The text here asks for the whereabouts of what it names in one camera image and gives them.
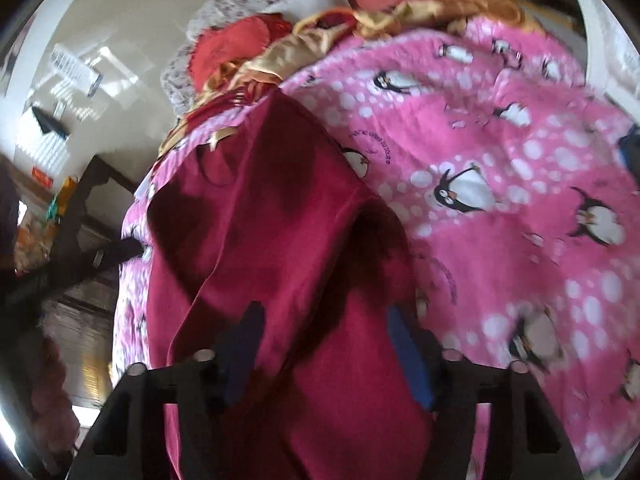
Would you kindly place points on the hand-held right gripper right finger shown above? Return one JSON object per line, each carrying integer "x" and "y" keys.
{"x": 407, "y": 360}

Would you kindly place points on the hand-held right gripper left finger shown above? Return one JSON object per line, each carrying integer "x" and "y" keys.
{"x": 245, "y": 355}

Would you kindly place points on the dark red garment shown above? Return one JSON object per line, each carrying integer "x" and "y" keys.
{"x": 280, "y": 210}

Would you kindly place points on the pink penguin print blanket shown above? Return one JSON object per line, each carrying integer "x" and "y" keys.
{"x": 500, "y": 185}

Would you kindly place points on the dark wooden table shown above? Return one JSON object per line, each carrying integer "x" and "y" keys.
{"x": 75, "y": 240}

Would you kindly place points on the orange bag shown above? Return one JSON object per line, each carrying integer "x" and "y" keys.
{"x": 66, "y": 192}

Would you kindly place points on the yellow and red blanket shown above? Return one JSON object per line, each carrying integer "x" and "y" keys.
{"x": 320, "y": 35}

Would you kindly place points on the red paper wall sticker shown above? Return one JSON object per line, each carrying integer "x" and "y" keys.
{"x": 41, "y": 177}

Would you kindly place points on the dark cloth hanging on wall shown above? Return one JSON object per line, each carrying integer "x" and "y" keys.
{"x": 47, "y": 122}

